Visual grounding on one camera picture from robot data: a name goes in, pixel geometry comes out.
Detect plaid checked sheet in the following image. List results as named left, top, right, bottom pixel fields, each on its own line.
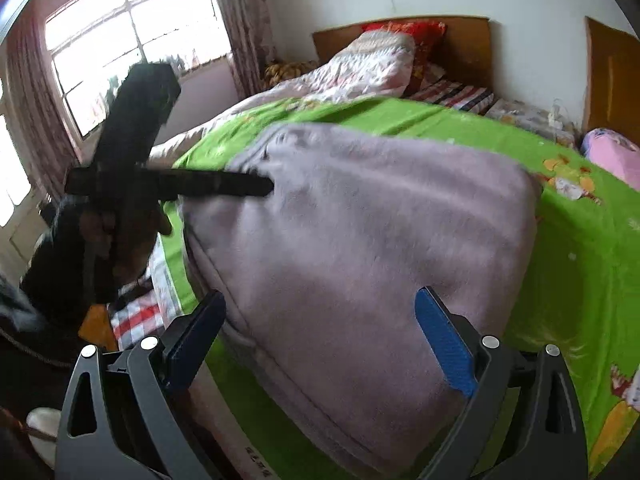
left=409, top=79, right=495, bottom=115

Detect red embroidered pillow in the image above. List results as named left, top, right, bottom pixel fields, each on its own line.
left=363, top=20, right=447, bottom=96

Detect floral curtain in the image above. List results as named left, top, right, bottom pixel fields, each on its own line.
left=217, top=0, right=277, bottom=99

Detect window with bars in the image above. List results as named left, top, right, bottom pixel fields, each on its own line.
left=44, top=0, right=230, bottom=136

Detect green cartoon bed sheet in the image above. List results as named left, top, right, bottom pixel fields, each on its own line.
left=174, top=98, right=639, bottom=479

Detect person's left hand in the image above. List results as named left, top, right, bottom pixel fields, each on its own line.
left=79, top=203, right=172, bottom=288

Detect lilac fleece pants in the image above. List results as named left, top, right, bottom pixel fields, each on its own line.
left=182, top=122, right=541, bottom=479

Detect left wooden headboard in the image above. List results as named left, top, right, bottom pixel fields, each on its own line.
left=311, top=15, right=494, bottom=89

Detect brown patterned blanket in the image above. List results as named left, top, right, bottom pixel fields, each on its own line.
left=262, top=61, right=318, bottom=89

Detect pink bed sheet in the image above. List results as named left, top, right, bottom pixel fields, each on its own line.
left=580, top=128, right=640, bottom=191

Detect right wooden headboard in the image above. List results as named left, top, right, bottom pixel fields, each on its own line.
left=582, top=16, right=639, bottom=144

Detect wooden headboard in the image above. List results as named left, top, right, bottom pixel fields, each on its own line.
left=311, top=15, right=494, bottom=89
left=582, top=16, right=639, bottom=144

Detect floral nightstand cover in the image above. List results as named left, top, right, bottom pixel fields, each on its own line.
left=485, top=99, right=578, bottom=148

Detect pink patterned quilt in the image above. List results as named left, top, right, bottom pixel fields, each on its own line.
left=148, top=29, right=416, bottom=169

